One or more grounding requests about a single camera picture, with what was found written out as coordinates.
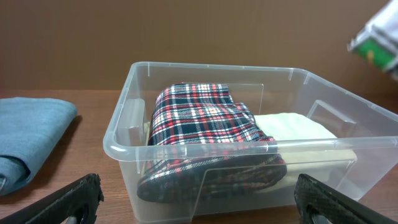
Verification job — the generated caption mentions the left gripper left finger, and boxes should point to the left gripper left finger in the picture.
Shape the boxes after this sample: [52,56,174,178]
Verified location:
[1,174,104,224]

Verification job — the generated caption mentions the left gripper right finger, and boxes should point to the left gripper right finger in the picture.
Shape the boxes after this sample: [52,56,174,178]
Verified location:
[294,174,397,224]

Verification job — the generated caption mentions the cream cloth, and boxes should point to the cream cloth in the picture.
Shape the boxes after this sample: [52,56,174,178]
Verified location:
[141,112,358,194]

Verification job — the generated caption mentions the plaid shirt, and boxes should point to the plaid shirt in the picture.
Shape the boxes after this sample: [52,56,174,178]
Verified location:
[137,83,287,203]

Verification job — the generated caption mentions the white printed t-shirt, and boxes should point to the white printed t-shirt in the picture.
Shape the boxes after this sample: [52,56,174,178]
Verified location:
[347,0,397,80]

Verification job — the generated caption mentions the clear plastic storage container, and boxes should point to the clear plastic storage container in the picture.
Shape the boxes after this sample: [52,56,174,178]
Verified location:
[103,62,397,223]

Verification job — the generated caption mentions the blue folded jeans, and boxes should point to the blue folded jeans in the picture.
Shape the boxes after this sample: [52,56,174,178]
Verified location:
[1,97,77,196]

